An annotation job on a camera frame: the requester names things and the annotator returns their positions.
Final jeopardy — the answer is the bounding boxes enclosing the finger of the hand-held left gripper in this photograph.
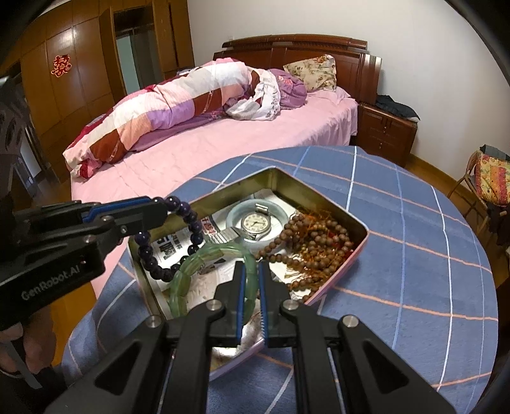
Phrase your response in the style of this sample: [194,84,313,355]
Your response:
[14,195,169,232]
[24,212,169,260]

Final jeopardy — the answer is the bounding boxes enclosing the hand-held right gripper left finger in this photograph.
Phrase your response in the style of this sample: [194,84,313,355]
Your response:
[44,261,245,414]

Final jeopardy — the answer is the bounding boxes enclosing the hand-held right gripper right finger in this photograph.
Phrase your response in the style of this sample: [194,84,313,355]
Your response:
[258,261,457,414]

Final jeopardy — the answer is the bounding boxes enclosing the green jade bracelet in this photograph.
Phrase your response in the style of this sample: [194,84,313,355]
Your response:
[167,241,259,323]

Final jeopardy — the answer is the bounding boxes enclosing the dark purple bead bracelet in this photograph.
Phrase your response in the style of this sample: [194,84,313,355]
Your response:
[135,195,205,281]

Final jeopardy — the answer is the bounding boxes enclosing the metal band wristwatch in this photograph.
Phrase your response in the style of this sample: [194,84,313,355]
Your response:
[217,203,275,243]

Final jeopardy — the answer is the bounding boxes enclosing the wooden bead necklace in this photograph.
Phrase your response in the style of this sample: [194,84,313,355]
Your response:
[255,211,355,303]

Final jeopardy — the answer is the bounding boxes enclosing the white jade bangle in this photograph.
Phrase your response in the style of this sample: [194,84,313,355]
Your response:
[226,201,288,243]

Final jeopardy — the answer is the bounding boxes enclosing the pink metal tin box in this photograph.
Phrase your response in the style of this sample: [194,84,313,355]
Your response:
[127,167,369,383]

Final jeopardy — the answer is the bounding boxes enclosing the person's left hand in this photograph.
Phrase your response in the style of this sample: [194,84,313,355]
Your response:
[0,306,57,377]

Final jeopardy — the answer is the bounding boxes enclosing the printed paper liner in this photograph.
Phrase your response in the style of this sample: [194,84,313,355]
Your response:
[149,191,311,359]

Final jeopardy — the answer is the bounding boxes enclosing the pink patchwork quilt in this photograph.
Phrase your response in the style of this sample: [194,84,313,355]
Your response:
[63,59,264,180]

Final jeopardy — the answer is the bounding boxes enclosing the wooden wardrobe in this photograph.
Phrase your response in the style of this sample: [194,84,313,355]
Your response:
[0,0,192,208]

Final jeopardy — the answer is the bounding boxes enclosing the bed with pink sheet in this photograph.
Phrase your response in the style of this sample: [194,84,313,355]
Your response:
[69,85,359,224]

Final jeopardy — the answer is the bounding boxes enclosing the blue plaid tablecloth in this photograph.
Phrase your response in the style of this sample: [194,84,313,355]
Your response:
[60,145,500,414]

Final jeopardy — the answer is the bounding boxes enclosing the red paper decoration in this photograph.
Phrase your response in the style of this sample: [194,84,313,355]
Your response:
[51,54,73,78]

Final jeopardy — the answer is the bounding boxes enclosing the wooden nightstand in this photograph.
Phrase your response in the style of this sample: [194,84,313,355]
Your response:
[356,101,419,168]

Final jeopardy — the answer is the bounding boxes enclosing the floral pillow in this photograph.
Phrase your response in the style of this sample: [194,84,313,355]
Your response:
[283,54,339,92]

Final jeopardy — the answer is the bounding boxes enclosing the dark folded clothes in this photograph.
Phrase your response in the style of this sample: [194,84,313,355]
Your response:
[375,94,420,122]

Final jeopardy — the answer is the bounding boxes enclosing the dark clothes on chair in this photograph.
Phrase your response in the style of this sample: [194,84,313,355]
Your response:
[486,203,510,245]

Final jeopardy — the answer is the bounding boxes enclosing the wooden headboard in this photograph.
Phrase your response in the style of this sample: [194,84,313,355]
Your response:
[213,34,382,105]

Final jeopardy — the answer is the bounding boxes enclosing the colourful patchwork cushion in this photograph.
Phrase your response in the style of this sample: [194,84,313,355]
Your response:
[472,153,510,208]

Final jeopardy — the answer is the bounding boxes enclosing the metal frame chair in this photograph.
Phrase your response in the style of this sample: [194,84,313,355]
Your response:
[448,145,510,247]

